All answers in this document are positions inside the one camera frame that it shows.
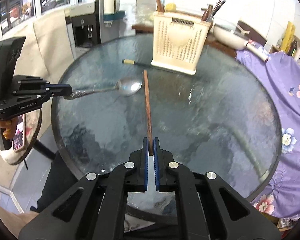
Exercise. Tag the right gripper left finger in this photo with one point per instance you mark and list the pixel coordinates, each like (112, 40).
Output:
(145, 150)

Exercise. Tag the paper cup dispenser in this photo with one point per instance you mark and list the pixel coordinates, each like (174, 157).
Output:
(112, 12)

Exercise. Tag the person left hand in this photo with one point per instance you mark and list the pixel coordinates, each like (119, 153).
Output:
(9, 127)

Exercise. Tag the round glass table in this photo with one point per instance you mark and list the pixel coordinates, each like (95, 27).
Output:
(221, 119)

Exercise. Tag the grey water dispenser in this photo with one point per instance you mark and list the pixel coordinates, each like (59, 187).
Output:
(84, 25)

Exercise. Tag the round cushioned stool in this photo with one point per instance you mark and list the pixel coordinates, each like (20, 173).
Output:
(26, 135)

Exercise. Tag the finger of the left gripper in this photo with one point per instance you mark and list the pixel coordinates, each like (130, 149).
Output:
(58, 87)
(60, 92)

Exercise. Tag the brown wooden chopstick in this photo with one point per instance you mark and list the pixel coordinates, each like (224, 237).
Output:
(160, 8)

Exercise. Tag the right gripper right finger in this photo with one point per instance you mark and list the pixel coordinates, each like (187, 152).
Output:
(156, 149)

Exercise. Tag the smartphone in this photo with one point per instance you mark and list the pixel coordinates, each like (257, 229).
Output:
(19, 137)

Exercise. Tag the yellow wrapped roll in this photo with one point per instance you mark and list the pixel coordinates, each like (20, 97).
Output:
(288, 37)

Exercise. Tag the white pan with lid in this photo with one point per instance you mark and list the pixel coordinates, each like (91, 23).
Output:
(236, 41)

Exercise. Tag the wooden handled spoon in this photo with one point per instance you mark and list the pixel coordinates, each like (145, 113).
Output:
(207, 13)

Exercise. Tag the black gold-tipped chopstick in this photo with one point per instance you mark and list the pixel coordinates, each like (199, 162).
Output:
(132, 62)

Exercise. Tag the cream plastic utensil holder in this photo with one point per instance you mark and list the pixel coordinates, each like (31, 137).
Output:
(178, 40)

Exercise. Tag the silver metal spoon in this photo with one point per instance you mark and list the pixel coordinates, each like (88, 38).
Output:
(126, 87)

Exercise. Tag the black short chopstick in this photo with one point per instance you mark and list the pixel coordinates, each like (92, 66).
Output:
(217, 7)

